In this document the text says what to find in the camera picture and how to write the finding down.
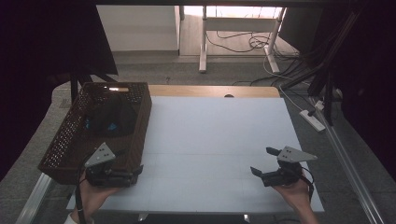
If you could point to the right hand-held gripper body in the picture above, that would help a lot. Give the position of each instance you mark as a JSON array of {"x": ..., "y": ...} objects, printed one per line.
[{"x": 289, "y": 168}]

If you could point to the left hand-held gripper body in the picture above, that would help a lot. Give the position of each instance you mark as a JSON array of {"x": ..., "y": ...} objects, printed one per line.
[{"x": 101, "y": 155}]

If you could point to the brown perforated plastic basket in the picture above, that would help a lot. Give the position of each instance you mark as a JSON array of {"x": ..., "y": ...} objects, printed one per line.
[{"x": 71, "y": 146}]

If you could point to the dark cloth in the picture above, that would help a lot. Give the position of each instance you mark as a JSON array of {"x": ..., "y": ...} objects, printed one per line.
[{"x": 115, "y": 116}]

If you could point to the person's right hand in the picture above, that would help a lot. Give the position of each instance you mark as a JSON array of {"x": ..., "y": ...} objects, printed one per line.
[{"x": 294, "y": 194}]

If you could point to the person's left hand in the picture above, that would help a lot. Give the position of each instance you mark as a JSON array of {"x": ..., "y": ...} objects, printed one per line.
[{"x": 93, "y": 196}]

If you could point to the white power strip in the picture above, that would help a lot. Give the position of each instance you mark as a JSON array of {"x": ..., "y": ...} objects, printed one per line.
[{"x": 312, "y": 120}]

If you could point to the white table mat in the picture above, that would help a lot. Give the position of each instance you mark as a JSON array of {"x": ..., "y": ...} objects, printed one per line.
[{"x": 218, "y": 130}]

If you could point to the black stand legs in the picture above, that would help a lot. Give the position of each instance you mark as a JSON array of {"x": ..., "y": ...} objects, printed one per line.
[{"x": 79, "y": 82}]

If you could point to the black metal stand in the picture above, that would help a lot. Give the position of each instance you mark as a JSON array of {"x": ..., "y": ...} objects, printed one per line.
[{"x": 323, "y": 74}]

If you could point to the white cabinet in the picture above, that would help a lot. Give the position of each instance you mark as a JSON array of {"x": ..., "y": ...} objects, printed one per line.
[{"x": 137, "y": 28}]

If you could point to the dark curtain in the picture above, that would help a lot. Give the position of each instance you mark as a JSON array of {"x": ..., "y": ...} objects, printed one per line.
[{"x": 46, "y": 37}]

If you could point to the aluminium rail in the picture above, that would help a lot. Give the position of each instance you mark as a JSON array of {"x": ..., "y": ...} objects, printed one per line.
[
  {"x": 34, "y": 199},
  {"x": 351, "y": 174}
]

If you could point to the white desk frame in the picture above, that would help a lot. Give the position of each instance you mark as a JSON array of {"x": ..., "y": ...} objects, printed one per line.
[{"x": 239, "y": 23}]

